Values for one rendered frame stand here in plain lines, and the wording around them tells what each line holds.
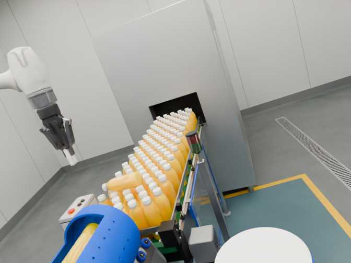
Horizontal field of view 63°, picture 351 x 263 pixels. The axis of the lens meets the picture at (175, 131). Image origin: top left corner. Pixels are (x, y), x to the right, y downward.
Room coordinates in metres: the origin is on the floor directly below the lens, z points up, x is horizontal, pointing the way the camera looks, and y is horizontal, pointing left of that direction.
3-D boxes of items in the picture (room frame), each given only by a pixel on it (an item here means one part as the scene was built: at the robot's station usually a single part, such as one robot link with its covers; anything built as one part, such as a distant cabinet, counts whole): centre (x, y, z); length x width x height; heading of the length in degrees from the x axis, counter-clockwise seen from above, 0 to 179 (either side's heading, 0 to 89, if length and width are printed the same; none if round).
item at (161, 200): (1.20, 0.17, 0.99); 0.07 x 0.07 x 0.19
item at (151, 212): (1.15, 0.23, 0.99); 0.07 x 0.07 x 0.19
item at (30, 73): (1.06, 0.41, 1.77); 0.13 x 0.11 x 0.16; 17
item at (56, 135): (1.05, 0.42, 1.52); 0.04 x 0.01 x 0.11; 165
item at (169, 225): (1.06, 0.17, 0.95); 0.10 x 0.07 x 0.10; 75
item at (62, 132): (1.04, 0.39, 1.52); 0.04 x 0.01 x 0.11; 165
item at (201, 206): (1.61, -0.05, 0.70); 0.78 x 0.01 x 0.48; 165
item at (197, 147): (1.34, -0.07, 1.18); 0.06 x 0.06 x 0.05
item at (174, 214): (1.86, -0.05, 0.96); 1.60 x 0.01 x 0.03; 165
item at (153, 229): (1.14, 0.36, 0.96); 0.40 x 0.01 x 0.03; 75
